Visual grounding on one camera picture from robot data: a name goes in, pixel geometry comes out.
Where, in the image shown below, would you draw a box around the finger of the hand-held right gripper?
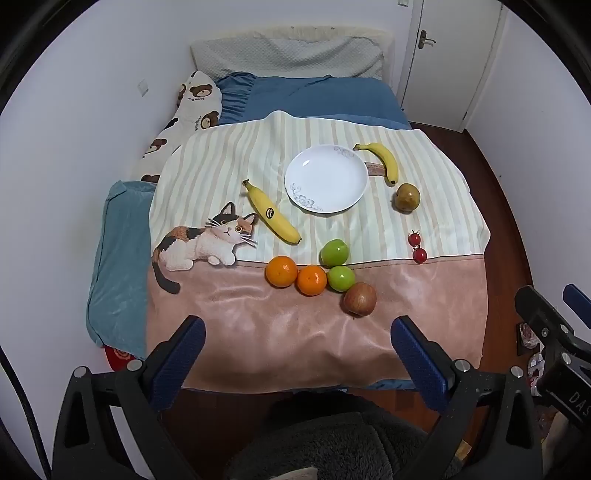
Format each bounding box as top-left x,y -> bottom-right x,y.
563,283 -> 591,319
515,285 -> 573,352

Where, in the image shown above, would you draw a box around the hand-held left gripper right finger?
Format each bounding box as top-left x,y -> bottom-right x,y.
390,315 -> 543,480

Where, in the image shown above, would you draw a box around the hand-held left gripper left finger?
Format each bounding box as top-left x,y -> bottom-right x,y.
52,315 -> 207,480

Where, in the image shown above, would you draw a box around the red apple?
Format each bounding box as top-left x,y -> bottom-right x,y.
342,281 -> 378,318

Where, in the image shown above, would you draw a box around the orange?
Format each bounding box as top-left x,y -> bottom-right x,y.
296,265 -> 328,297
265,255 -> 298,289

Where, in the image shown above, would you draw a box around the brown-green pear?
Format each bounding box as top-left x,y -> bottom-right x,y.
393,183 -> 421,213

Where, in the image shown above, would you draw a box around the banana with dark sticker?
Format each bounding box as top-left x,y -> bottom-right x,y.
242,179 -> 302,244

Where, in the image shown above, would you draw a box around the plain yellow banana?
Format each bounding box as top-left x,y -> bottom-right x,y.
353,142 -> 399,186

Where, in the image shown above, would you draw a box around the white plate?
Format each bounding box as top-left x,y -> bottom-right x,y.
284,144 -> 370,214

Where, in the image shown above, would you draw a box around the crumpled plastic packets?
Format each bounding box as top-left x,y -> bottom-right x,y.
517,323 -> 548,398

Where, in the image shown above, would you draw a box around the red printed bag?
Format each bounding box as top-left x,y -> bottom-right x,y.
102,344 -> 146,372

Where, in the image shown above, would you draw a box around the green apple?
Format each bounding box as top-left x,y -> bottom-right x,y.
320,239 -> 350,268
327,265 -> 356,293

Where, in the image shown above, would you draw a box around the teal velvet bed cover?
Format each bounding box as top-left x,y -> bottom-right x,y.
87,180 -> 155,358

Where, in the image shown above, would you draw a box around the striped cat printed blanket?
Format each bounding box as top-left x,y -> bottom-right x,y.
145,110 -> 490,393

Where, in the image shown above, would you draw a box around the white door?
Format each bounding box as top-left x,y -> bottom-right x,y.
397,0 -> 506,132

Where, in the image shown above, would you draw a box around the bear printed pillow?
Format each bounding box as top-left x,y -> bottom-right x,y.
130,70 -> 224,185

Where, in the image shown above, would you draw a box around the blue quilt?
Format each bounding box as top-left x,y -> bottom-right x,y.
215,72 -> 411,130

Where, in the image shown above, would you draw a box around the grey textured pillow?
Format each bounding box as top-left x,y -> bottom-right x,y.
190,37 -> 385,81

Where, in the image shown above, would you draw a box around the cream fluffy cushion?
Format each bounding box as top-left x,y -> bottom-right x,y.
252,25 -> 395,88

